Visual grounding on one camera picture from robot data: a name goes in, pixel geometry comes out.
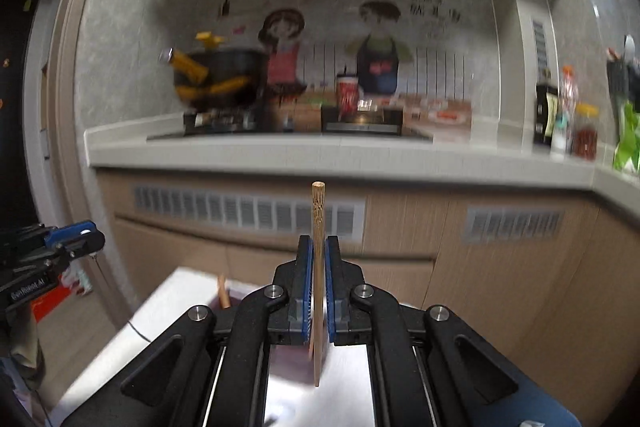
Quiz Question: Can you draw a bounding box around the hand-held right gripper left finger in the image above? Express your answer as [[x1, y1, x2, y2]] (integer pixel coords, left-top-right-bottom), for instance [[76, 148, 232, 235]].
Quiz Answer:
[[60, 234, 316, 427]]

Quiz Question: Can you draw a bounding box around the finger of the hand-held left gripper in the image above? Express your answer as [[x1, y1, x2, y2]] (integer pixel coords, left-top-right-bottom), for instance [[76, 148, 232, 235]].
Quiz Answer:
[[44, 221, 98, 249], [55, 232, 107, 265]]

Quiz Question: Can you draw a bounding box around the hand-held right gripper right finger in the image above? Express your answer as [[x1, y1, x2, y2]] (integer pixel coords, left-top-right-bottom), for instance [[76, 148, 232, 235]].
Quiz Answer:
[[325, 235, 583, 427]]

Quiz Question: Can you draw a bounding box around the person's left forearm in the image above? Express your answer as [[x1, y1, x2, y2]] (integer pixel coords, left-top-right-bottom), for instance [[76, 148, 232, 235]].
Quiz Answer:
[[7, 307, 47, 390]]

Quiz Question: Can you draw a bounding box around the red packaging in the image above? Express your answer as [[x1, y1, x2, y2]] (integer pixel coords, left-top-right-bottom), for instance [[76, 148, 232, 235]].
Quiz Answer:
[[30, 269, 93, 323]]

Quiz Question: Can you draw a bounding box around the white tablecloth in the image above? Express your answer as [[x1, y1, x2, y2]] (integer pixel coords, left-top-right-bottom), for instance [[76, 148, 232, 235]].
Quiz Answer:
[[50, 267, 436, 427]]

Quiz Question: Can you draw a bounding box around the long grey vent grille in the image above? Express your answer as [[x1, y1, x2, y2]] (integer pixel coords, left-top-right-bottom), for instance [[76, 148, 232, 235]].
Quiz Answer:
[[131, 184, 366, 242]]

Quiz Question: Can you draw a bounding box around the black gas stove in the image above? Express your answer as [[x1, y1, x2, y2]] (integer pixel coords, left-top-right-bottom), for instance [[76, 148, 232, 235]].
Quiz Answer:
[[147, 104, 433, 142]]

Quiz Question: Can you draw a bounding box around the short grey vent grille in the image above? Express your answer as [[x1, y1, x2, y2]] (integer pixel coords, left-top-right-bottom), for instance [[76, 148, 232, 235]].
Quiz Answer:
[[465, 208, 565, 245]]

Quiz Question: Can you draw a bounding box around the red cup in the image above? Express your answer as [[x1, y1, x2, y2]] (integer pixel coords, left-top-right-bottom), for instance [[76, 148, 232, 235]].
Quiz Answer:
[[336, 74, 362, 118]]

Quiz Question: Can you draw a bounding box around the dark sauce bottle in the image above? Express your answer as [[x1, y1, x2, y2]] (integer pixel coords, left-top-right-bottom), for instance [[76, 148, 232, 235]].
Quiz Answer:
[[534, 69, 560, 148]]

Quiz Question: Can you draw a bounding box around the grey pipe casing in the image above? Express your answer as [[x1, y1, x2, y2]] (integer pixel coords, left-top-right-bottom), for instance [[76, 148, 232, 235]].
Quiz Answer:
[[492, 0, 566, 152]]

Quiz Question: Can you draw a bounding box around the jar with yellow lid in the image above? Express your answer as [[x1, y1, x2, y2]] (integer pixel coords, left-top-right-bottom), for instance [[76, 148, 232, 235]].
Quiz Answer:
[[572, 103, 600, 160]]

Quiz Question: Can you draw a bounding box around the clear bottle with red cap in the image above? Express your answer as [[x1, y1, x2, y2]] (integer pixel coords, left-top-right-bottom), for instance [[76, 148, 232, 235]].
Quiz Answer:
[[550, 66, 581, 158]]

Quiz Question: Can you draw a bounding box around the green bag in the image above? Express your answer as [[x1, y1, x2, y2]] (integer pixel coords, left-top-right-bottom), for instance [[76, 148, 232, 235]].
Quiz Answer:
[[612, 102, 640, 172]]

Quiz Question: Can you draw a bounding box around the black countertop holder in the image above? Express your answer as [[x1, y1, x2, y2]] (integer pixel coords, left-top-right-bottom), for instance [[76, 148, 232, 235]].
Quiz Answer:
[[606, 34, 640, 112]]

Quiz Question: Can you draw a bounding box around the beige door frame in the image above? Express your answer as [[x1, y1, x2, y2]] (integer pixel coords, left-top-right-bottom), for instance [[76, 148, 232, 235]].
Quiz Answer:
[[22, 0, 151, 323]]

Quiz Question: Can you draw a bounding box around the black pot with yellow handles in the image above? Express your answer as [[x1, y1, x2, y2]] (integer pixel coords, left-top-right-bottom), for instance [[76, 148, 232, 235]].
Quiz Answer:
[[159, 32, 271, 112]]

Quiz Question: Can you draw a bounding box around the cartoon wall sticker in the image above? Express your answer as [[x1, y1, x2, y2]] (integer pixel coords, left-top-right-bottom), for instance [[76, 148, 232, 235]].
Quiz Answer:
[[215, 0, 481, 128]]

